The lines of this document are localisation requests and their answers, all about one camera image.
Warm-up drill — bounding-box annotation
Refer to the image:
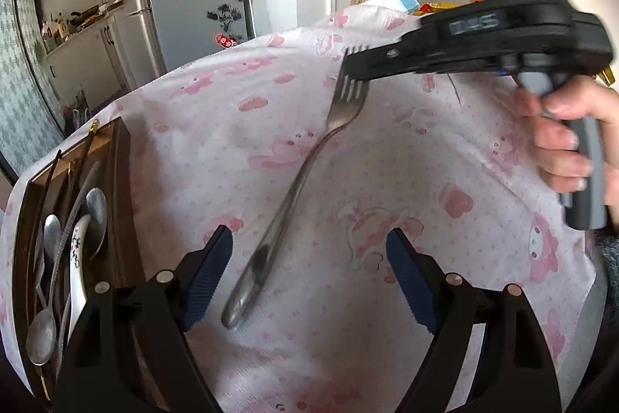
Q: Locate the steel fork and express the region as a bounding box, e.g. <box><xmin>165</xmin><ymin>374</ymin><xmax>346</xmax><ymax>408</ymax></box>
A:
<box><xmin>221</xmin><ymin>66</ymin><xmax>369</xmax><ymax>329</ymax></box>

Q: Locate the large steel spoon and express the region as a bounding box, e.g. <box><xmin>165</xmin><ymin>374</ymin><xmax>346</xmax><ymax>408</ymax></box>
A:
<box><xmin>26</xmin><ymin>161</ymin><xmax>102</xmax><ymax>367</ymax></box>

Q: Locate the white ceramic soup spoon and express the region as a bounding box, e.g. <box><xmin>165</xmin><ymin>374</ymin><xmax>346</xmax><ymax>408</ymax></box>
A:
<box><xmin>67</xmin><ymin>214</ymin><xmax>91</xmax><ymax>336</ymax></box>

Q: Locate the plain dark chopstick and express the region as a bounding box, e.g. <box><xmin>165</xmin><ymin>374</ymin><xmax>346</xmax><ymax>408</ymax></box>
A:
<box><xmin>31</xmin><ymin>149</ymin><xmax>62</xmax><ymax>244</ymax></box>

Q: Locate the gold dark chopstick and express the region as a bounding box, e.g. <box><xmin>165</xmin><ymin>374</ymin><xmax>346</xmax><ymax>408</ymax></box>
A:
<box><xmin>63</xmin><ymin>120</ymin><xmax>100</xmax><ymax>215</ymax></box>

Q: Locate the person's right hand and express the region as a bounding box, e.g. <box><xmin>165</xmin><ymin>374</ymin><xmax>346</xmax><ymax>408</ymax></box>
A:
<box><xmin>514</xmin><ymin>75</ymin><xmax>618</xmax><ymax>224</ymax></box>

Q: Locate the brown wooden tray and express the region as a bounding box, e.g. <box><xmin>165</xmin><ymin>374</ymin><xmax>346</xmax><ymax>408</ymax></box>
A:
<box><xmin>3</xmin><ymin>118</ymin><xmax>145</xmax><ymax>404</ymax></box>

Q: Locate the pink patterned tablecloth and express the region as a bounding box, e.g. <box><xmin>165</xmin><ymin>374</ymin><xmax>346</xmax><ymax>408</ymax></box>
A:
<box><xmin>0</xmin><ymin>0</ymin><xmax>596</xmax><ymax>413</ymax></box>

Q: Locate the patterned sliding door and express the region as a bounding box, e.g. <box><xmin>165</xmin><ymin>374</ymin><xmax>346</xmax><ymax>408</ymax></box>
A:
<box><xmin>1</xmin><ymin>0</ymin><xmax>64</xmax><ymax>174</ymax></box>

